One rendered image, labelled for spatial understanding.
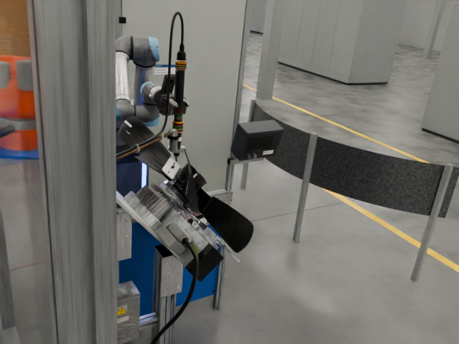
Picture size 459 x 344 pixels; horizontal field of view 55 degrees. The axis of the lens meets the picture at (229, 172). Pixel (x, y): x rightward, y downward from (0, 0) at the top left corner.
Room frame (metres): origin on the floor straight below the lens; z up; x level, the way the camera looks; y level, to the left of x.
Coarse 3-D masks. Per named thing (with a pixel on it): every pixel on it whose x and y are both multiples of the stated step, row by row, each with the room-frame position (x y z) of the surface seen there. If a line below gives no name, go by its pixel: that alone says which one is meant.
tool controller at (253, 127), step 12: (240, 132) 2.34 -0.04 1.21; (252, 132) 2.31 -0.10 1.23; (264, 132) 2.35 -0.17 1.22; (276, 132) 2.40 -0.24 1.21; (240, 144) 2.33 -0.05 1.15; (252, 144) 2.33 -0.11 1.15; (264, 144) 2.38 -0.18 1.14; (276, 144) 2.44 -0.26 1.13; (240, 156) 2.32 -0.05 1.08; (252, 156) 2.37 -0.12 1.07; (264, 156) 2.43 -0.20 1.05
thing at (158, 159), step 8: (128, 120) 1.66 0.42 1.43; (136, 120) 1.71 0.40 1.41; (120, 128) 1.57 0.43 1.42; (128, 128) 1.61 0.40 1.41; (136, 128) 1.65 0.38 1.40; (144, 128) 1.70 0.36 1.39; (120, 136) 1.54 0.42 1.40; (128, 136) 1.58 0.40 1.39; (136, 136) 1.61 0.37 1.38; (144, 136) 1.65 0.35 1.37; (152, 136) 1.69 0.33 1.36; (128, 144) 1.54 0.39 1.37; (152, 144) 1.64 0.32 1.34; (160, 144) 1.68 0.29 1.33; (144, 152) 1.58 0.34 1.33; (152, 152) 1.62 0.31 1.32; (160, 152) 1.64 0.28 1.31; (168, 152) 1.68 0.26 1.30; (152, 160) 1.59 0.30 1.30; (160, 160) 1.61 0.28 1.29; (160, 168) 1.59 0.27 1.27
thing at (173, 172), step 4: (168, 160) 1.65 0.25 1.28; (172, 160) 1.67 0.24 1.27; (168, 164) 1.64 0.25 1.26; (172, 164) 1.65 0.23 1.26; (176, 164) 1.67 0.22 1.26; (164, 168) 1.61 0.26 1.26; (168, 168) 1.62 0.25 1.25; (176, 168) 1.65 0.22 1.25; (164, 172) 1.60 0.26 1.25; (172, 172) 1.62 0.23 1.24; (176, 172) 1.64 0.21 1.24; (168, 176) 1.60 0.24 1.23; (172, 176) 1.61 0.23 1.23
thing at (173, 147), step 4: (176, 132) 1.69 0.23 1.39; (168, 136) 1.68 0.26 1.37; (172, 136) 1.67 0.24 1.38; (176, 136) 1.68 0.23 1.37; (172, 140) 1.69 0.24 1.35; (176, 140) 1.69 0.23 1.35; (172, 144) 1.69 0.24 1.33; (176, 144) 1.69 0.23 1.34; (168, 148) 1.72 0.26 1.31; (172, 148) 1.69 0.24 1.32; (176, 148) 1.69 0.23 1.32; (180, 148) 1.72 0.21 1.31; (184, 148) 1.73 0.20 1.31; (176, 152) 1.69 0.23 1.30; (180, 152) 1.70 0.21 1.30
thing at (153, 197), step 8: (152, 184) 1.59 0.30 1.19; (144, 192) 1.54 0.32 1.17; (152, 192) 1.53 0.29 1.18; (160, 192) 1.54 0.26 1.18; (144, 200) 1.51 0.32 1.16; (152, 200) 1.52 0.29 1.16; (160, 200) 1.50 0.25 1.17; (168, 200) 1.55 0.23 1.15; (152, 208) 1.49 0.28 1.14; (160, 208) 1.50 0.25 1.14; (168, 208) 1.50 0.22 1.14; (176, 208) 1.52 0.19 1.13; (160, 216) 1.48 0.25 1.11; (184, 216) 1.56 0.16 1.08
